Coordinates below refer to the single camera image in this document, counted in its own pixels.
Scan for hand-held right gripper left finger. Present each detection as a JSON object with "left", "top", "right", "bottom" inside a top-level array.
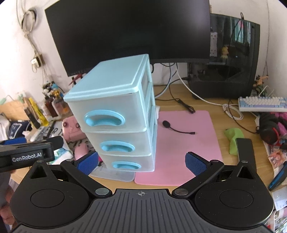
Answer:
[{"left": 30, "top": 151, "right": 112, "bottom": 199}]

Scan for brown bottle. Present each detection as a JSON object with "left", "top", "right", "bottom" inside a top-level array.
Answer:
[{"left": 44, "top": 95, "right": 59, "bottom": 117}]

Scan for yellow bottle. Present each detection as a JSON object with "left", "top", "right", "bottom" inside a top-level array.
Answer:
[{"left": 29, "top": 97, "right": 49, "bottom": 127}]

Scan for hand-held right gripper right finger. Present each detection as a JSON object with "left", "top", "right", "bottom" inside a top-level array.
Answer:
[{"left": 172, "top": 152, "right": 255, "bottom": 199}]

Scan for black and red headphones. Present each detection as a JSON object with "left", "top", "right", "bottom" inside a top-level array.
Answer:
[{"left": 256, "top": 112, "right": 281, "bottom": 145}]

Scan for white tissue pack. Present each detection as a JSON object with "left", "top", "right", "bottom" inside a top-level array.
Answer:
[{"left": 54, "top": 147, "right": 73, "bottom": 163}]

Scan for pink game controller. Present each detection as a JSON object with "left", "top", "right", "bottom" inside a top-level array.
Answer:
[{"left": 63, "top": 115, "right": 83, "bottom": 142}]

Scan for white cable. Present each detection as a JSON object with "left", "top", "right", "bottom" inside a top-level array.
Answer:
[{"left": 176, "top": 67, "right": 244, "bottom": 120}]

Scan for small fighter figurine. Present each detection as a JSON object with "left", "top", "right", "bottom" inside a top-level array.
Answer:
[{"left": 253, "top": 75, "right": 269, "bottom": 95}]

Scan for clear plastic tray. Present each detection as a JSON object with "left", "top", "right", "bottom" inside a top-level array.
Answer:
[{"left": 91, "top": 165, "right": 135, "bottom": 183}]

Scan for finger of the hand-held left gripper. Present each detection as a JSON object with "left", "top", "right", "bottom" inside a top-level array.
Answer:
[
  {"left": 0, "top": 137, "right": 28, "bottom": 146},
  {"left": 29, "top": 136, "right": 64, "bottom": 149}
]

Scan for wall socket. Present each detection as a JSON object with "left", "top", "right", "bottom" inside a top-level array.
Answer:
[{"left": 30, "top": 54, "right": 44, "bottom": 72}]

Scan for black figurine with red scythe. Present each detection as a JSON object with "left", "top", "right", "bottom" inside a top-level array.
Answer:
[{"left": 68, "top": 73, "right": 84, "bottom": 87}]

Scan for black cable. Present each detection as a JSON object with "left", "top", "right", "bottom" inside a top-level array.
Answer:
[{"left": 155, "top": 64, "right": 195, "bottom": 114}]

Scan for blue haired gold figurine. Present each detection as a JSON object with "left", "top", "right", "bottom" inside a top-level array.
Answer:
[{"left": 51, "top": 82, "right": 63, "bottom": 99}]

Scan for green cloth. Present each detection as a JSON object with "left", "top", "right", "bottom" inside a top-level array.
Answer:
[{"left": 224, "top": 127, "right": 245, "bottom": 156}]

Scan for black curved monitor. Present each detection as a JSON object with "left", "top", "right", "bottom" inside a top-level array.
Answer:
[{"left": 44, "top": 0, "right": 211, "bottom": 78}]

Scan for white and blue keyboard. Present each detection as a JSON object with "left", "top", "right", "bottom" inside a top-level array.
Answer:
[{"left": 238, "top": 96, "right": 287, "bottom": 112}]

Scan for pink desk mat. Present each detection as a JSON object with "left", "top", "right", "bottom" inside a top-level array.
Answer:
[{"left": 135, "top": 110, "right": 224, "bottom": 186}]

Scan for black microphone with cable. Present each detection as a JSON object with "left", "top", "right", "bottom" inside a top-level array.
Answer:
[{"left": 162, "top": 120, "right": 198, "bottom": 135}]

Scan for blue and black device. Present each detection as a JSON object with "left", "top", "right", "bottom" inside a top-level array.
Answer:
[{"left": 268, "top": 162, "right": 287, "bottom": 191}]

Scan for yellow figurine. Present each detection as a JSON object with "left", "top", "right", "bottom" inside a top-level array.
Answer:
[{"left": 221, "top": 45, "right": 230, "bottom": 60}]

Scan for black computer case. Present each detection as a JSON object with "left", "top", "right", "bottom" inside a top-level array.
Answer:
[{"left": 187, "top": 12, "right": 260, "bottom": 99}]

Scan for light blue plastic drawer cabinet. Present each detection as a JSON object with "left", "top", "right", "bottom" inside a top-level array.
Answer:
[{"left": 63, "top": 54, "right": 160, "bottom": 173}]

